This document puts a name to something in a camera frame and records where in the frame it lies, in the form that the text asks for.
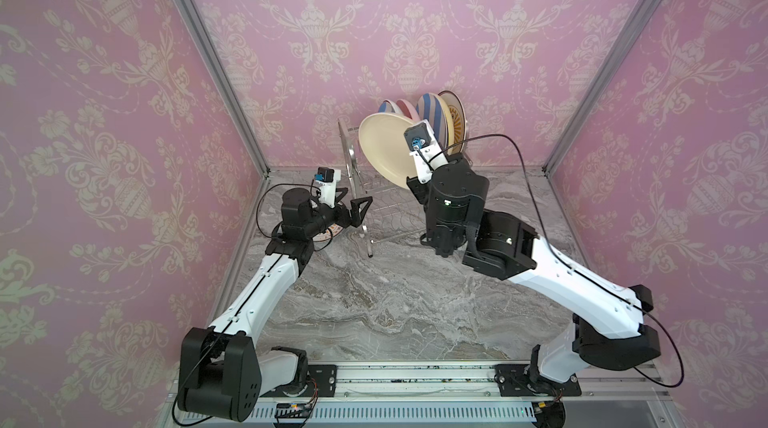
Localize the yellow bear plate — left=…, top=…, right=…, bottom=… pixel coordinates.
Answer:
left=435, top=95, right=455, bottom=151

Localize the cream plate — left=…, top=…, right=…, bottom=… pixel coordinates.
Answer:
left=358, top=113, right=417, bottom=189

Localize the sunburst plate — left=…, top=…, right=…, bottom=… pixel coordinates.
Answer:
left=438, top=90, right=467, bottom=155
left=322, top=202, right=350, bottom=240

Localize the blue striped plate front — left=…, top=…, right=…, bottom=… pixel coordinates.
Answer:
left=416, top=93, right=448, bottom=148

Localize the scale pattern plate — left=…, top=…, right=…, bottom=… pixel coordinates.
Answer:
left=378, top=99, right=403, bottom=116

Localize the pink plate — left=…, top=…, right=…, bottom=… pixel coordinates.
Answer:
left=396, top=99, right=422, bottom=123

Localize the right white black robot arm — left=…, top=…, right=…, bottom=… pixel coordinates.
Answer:
left=407, top=152, right=661, bottom=395

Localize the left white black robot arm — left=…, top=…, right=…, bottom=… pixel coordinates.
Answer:
left=173, top=185, right=373, bottom=422

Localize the steel two-tier dish rack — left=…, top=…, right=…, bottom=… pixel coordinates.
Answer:
left=337, top=120, right=425, bottom=258

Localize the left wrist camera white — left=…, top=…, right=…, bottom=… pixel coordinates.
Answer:
left=313, top=167, right=341, bottom=208

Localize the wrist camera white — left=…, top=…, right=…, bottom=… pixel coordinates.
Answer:
left=313, top=167, right=341, bottom=208
left=404, top=120, right=448, bottom=184

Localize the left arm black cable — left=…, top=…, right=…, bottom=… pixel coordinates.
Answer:
left=255, top=181, right=335, bottom=253

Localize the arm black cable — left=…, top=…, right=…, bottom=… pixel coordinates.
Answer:
left=428, top=132, right=686, bottom=389
left=255, top=181, right=335, bottom=253

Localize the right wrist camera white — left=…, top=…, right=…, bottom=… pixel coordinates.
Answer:
left=404, top=120, right=448, bottom=184

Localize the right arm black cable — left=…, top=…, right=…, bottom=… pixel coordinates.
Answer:
left=428, top=132, right=686, bottom=389

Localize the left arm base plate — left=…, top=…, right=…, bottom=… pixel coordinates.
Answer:
left=276, top=364, right=338, bottom=398

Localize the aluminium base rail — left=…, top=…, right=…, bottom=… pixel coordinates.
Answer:
left=157, top=359, right=685, bottom=428

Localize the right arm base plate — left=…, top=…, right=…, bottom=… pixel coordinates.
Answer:
left=493, top=363, right=582, bottom=398

